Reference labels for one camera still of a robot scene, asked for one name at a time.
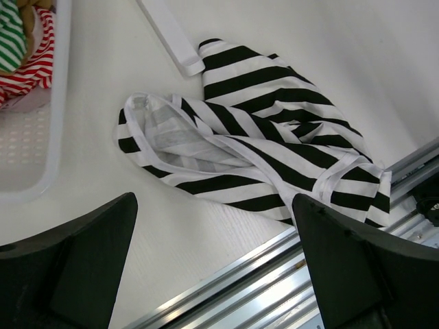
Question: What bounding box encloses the white plastic basket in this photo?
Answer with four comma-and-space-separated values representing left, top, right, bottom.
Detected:
1, 1, 72, 205

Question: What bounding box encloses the red striped tank top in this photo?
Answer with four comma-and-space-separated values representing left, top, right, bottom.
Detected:
1, 7, 56, 110

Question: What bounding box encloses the green striped tank top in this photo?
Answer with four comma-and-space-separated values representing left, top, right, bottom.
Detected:
1, 1, 27, 75

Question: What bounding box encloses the clothes rack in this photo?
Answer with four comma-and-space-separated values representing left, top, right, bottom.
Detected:
137, 0, 205, 77

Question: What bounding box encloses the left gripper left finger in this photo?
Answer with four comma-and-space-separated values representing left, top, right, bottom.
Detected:
1, 193, 138, 328

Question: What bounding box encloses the brown tank top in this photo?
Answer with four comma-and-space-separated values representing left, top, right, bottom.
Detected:
16, 0, 54, 57

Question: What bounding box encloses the aluminium rail base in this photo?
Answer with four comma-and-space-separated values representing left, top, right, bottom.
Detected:
128, 140, 438, 328

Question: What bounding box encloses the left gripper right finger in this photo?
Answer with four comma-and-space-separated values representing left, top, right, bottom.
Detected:
292, 194, 438, 328

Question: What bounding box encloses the black white striped tank top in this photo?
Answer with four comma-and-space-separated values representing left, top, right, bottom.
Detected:
115, 38, 392, 228

